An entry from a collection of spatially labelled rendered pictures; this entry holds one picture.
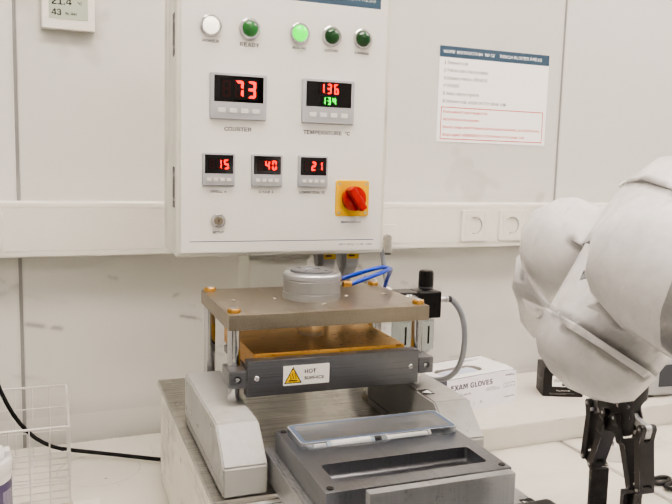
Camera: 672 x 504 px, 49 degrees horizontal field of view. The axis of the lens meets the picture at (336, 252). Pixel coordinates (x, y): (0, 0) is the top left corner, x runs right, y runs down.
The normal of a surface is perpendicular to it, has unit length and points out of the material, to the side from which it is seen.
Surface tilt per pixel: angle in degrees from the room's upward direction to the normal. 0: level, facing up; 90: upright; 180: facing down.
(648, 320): 114
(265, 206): 90
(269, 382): 90
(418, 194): 90
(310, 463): 0
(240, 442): 41
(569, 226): 61
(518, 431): 90
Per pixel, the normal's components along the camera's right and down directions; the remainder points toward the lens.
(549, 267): -0.66, 0.18
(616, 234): -0.73, -0.55
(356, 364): 0.36, 0.12
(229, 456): 0.25, -0.67
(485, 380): 0.54, 0.06
